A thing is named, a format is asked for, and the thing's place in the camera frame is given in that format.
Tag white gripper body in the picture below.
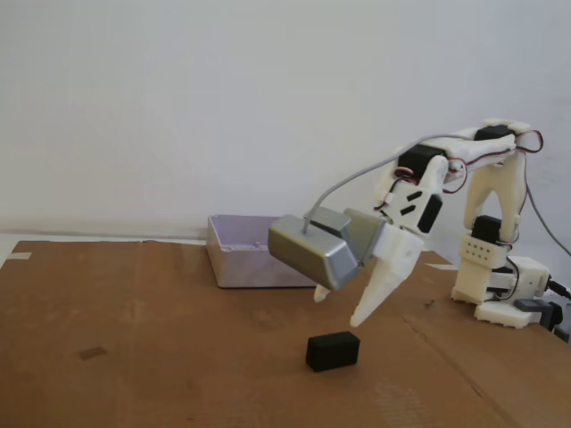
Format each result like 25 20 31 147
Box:
373 188 444 268

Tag black rectangular block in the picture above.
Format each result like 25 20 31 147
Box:
306 330 361 374

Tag light grey plastic box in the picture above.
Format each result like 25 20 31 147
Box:
206 213 332 290

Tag silver webcam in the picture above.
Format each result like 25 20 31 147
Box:
267 214 365 292

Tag grey table clamp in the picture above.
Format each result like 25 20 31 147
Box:
513 298 571 344

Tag brown cardboard sheet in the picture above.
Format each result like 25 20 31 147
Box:
0 239 571 428

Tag black power cable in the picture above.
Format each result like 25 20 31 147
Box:
547 278 571 300

